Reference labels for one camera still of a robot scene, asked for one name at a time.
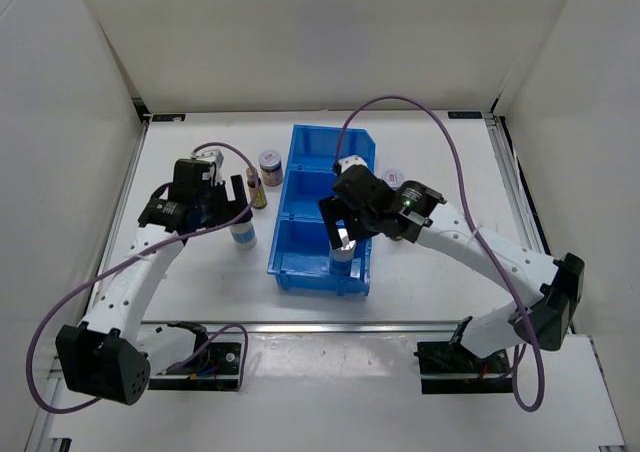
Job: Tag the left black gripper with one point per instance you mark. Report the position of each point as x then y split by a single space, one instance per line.
229 208

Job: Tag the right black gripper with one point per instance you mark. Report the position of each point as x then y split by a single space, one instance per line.
334 209

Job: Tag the silver-cap shaker bottle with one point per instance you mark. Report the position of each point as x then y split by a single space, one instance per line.
341 259
243 235

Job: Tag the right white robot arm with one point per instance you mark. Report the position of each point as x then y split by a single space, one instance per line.
545 290

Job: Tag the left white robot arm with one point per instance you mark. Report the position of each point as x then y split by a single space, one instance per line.
107 355

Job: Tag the left white-lid spice jar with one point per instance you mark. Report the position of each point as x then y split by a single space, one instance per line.
270 165

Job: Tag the white-lid spice jar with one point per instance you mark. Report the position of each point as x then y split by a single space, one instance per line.
394 178
270 165

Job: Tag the right white-lid spice jar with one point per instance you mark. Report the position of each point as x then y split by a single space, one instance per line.
394 178

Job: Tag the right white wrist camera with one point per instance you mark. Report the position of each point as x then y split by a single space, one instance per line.
350 161

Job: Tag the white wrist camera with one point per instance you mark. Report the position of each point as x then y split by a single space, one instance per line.
350 161
211 155

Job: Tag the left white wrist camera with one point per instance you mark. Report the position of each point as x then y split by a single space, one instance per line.
211 155

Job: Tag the aluminium front rail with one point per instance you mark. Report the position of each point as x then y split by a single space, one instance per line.
300 327

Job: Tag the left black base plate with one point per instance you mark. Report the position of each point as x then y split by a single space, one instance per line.
220 362

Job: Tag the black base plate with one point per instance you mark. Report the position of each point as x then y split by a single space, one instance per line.
220 362
446 368

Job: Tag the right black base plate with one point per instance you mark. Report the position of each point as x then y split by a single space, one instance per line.
446 368

